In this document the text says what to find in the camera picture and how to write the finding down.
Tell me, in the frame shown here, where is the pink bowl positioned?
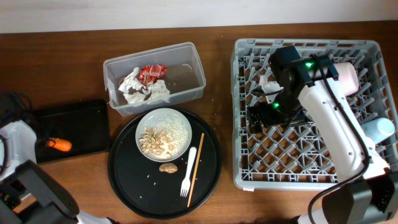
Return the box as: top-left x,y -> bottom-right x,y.
335,62 -> 359,96

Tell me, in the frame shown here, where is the wooden chopstick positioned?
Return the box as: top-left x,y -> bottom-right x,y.
187,133 -> 205,208

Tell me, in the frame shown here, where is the white cup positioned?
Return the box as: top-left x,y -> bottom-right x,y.
361,118 -> 395,144

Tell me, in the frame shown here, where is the white tissue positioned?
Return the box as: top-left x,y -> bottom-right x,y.
147,80 -> 170,103
118,67 -> 146,104

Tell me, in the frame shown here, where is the grey plate with food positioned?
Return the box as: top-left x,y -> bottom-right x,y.
136,108 -> 192,162

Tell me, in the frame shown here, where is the red snack wrapper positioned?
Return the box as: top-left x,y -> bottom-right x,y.
137,64 -> 168,86

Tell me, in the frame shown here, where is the walnut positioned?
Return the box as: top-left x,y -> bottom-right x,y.
159,162 -> 178,174

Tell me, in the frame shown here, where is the white plastic fork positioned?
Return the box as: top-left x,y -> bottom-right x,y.
180,147 -> 197,197

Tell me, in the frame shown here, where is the round black tray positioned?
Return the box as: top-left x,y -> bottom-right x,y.
108,111 -> 222,220

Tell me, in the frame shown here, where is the orange carrot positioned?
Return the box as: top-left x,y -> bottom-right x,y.
46,138 -> 72,152

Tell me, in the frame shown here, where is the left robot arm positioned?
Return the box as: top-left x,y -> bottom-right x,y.
1,121 -> 115,224

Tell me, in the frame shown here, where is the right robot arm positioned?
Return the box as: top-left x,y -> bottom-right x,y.
248,47 -> 397,223

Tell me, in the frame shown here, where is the grey dishwasher rack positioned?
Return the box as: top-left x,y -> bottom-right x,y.
231,39 -> 397,191

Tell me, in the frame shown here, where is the clear plastic bin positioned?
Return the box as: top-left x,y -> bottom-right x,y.
103,42 -> 206,116

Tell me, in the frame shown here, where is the black rectangular tray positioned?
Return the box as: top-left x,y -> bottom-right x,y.
34,100 -> 111,164

